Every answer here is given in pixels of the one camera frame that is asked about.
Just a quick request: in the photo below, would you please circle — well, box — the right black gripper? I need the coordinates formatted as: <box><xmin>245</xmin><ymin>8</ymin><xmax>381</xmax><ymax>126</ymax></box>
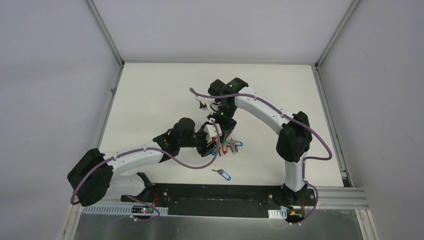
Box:
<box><xmin>207</xmin><ymin>103</ymin><xmax>238</xmax><ymax>144</ymax></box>

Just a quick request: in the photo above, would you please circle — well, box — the metal disc keyring holder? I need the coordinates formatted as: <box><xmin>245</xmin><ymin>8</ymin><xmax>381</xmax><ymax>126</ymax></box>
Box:
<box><xmin>218</xmin><ymin>137</ymin><xmax>244</xmax><ymax>156</ymax></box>

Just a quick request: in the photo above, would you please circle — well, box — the key with red tag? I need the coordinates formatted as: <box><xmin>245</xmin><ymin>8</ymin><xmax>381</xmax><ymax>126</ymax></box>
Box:
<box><xmin>222</xmin><ymin>144</ymin><xmax>228</xmax><ymax>155</ymax></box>

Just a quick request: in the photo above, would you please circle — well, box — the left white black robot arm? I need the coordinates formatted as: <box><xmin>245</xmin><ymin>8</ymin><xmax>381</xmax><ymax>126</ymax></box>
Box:
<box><xmin>67</xmin><ymin>117</ymin><xmax>223</xmax><ymax>207</ymax></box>

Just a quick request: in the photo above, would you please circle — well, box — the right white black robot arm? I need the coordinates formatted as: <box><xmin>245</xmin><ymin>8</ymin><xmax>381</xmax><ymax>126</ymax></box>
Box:
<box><xmin>208</xmin><ymin>77</ymin><xmax>312</xmax><ymax>205</ymax></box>

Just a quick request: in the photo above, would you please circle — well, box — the key with blue tag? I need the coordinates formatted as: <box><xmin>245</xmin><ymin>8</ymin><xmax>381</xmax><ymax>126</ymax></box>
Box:
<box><xmin>212</xmin><ymin>169</ymin><xmax>232</xmax><ymax>181</ymax></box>

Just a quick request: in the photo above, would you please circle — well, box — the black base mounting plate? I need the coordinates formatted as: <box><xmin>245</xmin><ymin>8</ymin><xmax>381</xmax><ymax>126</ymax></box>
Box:
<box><xmin>120</xmin><ymin>183</ymin><xmax>316</xmax><ymax>219</ymax></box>

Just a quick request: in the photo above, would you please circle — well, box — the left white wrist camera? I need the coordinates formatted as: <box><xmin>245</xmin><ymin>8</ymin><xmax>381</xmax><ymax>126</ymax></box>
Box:
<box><xmin>203</xmin><ymin>124</ymin><xmax>223</xmax><ymax>142</ymax></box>

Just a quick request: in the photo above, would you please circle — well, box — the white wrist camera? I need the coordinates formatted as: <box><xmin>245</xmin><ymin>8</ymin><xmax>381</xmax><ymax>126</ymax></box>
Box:
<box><xmin>198</xmin><ymin>100</ymin><xmax>218</xmax><ymax>115</ymax></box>
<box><xmin>203</xmin><ymin>124</ymin><xmax>223</xmax><ymax>142</ymax></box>

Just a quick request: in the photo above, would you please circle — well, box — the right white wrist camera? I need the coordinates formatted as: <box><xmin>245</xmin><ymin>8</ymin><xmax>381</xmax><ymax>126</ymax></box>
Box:
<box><xmin>198</xmin><ymin>100</ymin><xmax>218</xmax><ymax>115</ymax></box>

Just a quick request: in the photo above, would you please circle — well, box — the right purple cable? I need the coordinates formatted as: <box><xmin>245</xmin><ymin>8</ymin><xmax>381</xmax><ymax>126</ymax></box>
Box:
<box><xmin>189</xmin><ymin>87</ymin><xmax>333</xmax><ymax>229</ymax></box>

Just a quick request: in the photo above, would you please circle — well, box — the right white cable duct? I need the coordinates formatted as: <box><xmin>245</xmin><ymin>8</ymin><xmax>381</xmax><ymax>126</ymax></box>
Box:
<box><xmin>267</xmin><ymin>209</ymin><xmax>288</xmax><ymax>220</ymax></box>

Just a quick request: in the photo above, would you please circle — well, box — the aluminium frame rail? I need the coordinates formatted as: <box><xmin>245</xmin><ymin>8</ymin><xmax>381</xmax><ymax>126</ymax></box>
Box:
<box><xmin>316</xmin><ymin>186</ymin><xmax>369</xmax><ymax>210</ymax></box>

